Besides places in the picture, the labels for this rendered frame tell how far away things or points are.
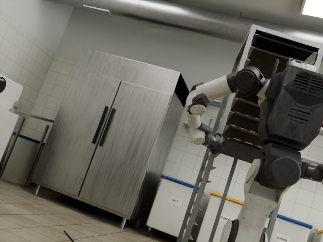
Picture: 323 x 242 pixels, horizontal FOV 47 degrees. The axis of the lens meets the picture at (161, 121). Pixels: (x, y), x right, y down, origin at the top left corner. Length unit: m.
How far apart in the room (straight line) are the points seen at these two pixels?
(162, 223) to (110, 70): 2.06
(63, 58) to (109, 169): 2.47
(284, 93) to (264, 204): 0.50
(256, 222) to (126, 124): 3.10
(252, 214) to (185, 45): 4.33
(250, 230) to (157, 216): 2.95
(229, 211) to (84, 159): 1.87
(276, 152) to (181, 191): 3.12
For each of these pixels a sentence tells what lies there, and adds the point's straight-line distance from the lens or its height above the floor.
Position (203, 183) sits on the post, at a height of 0.74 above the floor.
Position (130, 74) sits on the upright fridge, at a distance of 4.85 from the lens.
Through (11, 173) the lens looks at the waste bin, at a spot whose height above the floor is 0.11.
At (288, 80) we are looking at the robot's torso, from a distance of 1.59.
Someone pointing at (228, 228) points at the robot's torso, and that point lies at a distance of 1.78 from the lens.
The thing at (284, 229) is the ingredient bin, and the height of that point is 0.63.
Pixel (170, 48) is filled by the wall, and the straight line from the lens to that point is 5.83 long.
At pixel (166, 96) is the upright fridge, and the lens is 4.58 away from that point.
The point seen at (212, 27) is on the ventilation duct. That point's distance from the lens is 4.73.
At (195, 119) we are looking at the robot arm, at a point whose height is 1.02.
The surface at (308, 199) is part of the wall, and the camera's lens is 5.26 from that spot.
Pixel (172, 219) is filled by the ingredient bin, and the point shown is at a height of 0.31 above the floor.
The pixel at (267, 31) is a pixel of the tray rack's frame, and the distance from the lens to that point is 2.55.
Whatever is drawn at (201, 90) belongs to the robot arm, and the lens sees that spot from 1.77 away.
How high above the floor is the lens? 0.66
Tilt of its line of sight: 9 degrees up
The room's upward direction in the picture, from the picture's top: 19 degrees clockwise
